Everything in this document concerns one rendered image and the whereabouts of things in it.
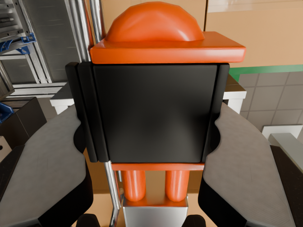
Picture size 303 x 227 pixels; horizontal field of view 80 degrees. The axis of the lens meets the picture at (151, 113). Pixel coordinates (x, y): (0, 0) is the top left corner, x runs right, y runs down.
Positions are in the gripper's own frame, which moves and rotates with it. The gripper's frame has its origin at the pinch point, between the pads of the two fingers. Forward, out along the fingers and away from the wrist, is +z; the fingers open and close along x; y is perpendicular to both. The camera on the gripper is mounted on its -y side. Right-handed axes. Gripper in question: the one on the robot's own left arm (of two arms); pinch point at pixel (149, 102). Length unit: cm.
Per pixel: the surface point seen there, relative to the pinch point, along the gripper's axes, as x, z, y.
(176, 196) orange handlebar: 2.3, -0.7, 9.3
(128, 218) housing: -2.2, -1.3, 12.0
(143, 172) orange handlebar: -0.7, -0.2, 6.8
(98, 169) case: -13.8, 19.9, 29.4
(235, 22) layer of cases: 26, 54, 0
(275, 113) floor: 92, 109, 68
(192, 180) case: 8.9, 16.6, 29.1
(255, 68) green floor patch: 67, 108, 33
